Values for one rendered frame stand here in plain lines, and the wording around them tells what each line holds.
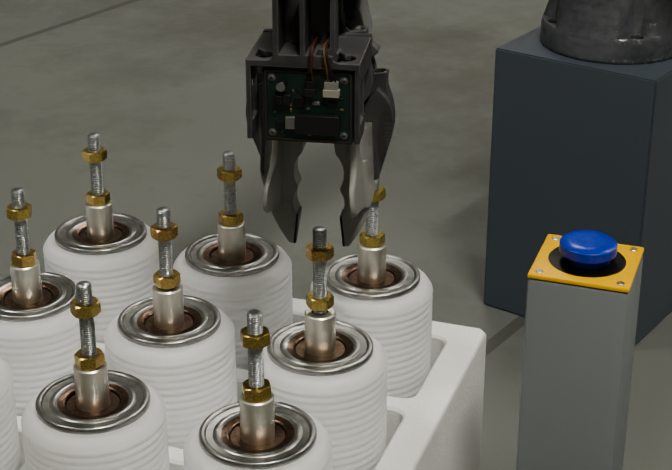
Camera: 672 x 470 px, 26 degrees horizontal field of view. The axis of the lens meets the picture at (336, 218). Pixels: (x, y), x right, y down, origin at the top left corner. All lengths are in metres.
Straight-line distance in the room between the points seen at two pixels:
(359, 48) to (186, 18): 1.77
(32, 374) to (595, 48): 0.68
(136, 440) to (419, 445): 0.22
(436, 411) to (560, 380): 0.11
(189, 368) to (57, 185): 0.95
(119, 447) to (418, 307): 0.28
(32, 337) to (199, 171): 0.92
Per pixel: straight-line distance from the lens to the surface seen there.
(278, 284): 1.15
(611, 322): 1.01
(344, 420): 1.02
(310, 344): 1.03
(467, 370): 1.16
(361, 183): 0.96
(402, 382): 1.14
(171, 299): 1.06
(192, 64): 2.42
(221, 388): 1.07
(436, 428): 1.09
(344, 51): 0.90
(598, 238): 1.03
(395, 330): 1.11
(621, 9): 1.48
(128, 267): 1.19
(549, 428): 1.07
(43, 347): 1.10
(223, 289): 1.14
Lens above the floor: 0.77
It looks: 25 degrees down
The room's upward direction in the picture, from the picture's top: straight up
